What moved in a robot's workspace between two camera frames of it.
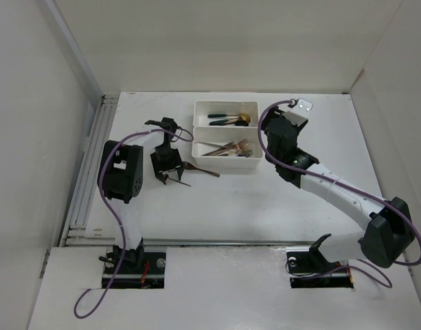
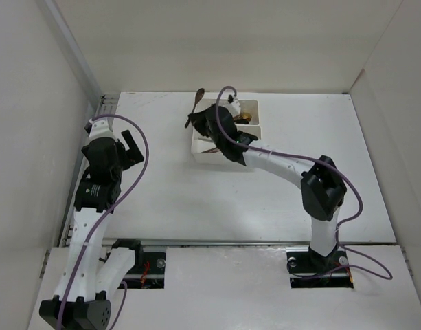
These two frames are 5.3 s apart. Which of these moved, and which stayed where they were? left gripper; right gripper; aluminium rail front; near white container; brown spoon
Moved: left gripper; brown spoon; right gripper
Stayed: near white container; aluminium rail front
